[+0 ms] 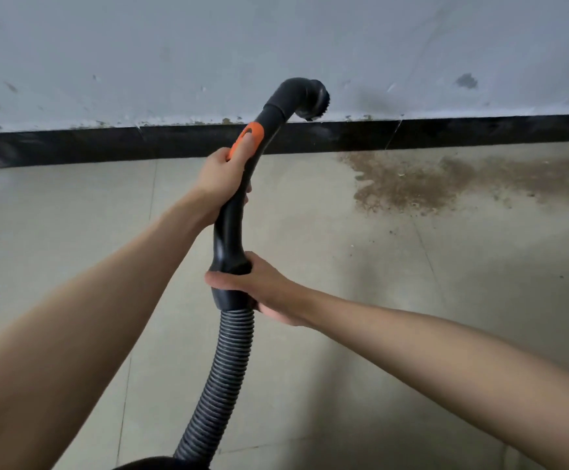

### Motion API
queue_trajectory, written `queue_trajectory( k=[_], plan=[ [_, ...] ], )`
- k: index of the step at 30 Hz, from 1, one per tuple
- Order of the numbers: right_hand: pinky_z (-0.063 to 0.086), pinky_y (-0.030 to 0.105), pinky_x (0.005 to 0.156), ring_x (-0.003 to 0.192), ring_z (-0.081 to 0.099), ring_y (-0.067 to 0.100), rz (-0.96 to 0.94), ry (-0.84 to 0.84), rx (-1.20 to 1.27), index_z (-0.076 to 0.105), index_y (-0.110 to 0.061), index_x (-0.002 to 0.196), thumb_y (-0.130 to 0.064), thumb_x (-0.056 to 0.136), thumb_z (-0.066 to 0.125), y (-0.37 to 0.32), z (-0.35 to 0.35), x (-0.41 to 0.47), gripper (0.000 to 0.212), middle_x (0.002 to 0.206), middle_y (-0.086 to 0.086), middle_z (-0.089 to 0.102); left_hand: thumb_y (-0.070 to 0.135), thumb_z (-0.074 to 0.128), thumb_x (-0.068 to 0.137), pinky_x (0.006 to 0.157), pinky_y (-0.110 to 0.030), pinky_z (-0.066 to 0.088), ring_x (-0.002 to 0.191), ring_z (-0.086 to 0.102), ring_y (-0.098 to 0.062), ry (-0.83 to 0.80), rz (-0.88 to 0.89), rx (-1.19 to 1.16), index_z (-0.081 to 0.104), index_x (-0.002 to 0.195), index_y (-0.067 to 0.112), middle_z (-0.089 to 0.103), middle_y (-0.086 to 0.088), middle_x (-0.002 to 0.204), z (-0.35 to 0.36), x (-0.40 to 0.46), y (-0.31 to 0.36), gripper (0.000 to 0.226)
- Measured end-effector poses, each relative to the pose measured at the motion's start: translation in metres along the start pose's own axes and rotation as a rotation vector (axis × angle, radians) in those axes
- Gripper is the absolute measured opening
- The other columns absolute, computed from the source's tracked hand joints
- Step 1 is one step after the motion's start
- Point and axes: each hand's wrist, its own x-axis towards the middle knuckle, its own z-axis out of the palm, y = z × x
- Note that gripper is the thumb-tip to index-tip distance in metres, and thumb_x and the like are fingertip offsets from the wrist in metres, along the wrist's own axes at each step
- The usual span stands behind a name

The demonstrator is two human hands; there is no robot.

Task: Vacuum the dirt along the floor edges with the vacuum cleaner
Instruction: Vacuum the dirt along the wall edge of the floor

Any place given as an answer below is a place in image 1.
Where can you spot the person's left hand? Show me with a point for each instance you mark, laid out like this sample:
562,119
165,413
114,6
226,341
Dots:
221,181

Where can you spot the person's right hand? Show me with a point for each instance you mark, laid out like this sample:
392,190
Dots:
265,288

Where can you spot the brown dirt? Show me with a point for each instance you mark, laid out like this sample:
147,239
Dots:
402,185

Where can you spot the person's left forearm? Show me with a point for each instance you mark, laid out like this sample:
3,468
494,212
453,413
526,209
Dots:
74,347

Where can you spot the person's right forearm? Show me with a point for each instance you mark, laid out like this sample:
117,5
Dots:
460,372

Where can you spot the black baseboard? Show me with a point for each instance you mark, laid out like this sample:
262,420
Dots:
93,144

